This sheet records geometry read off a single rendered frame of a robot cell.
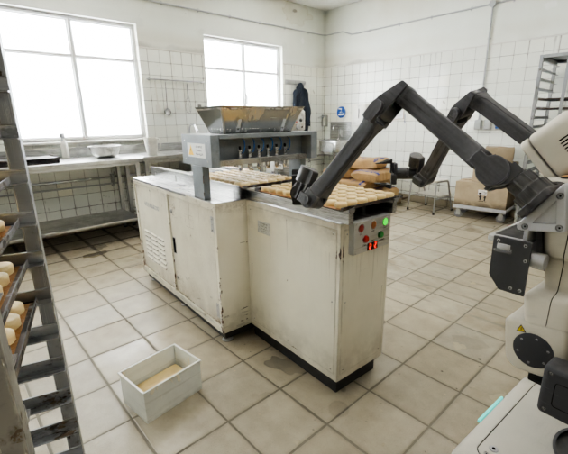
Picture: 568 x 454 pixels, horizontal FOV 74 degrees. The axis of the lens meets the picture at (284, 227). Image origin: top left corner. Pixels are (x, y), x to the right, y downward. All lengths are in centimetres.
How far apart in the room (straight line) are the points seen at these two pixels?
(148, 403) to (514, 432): 137
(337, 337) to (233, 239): 76
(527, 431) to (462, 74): 485
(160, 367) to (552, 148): 182
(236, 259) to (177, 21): 396
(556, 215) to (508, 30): 474
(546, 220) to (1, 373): 107
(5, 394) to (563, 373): 117
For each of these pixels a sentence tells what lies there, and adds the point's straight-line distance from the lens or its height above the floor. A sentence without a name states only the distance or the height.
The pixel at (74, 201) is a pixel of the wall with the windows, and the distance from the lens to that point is 495.
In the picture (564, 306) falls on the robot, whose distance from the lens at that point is 126.
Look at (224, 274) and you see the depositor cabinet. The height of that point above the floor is 44.
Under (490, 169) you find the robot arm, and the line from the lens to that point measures 107.
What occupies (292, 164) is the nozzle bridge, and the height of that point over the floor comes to 97.
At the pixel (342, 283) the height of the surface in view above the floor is 58.
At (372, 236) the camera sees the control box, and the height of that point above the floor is 76.
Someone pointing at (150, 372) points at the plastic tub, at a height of 8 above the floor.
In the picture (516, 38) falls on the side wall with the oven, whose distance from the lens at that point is 565.
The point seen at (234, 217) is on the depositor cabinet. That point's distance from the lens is 203.
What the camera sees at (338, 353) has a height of 24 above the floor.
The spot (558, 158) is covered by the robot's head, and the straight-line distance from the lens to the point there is 119.
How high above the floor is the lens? 125
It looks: 16 degrees down
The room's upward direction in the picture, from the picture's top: 1 degrees counter-clockwise
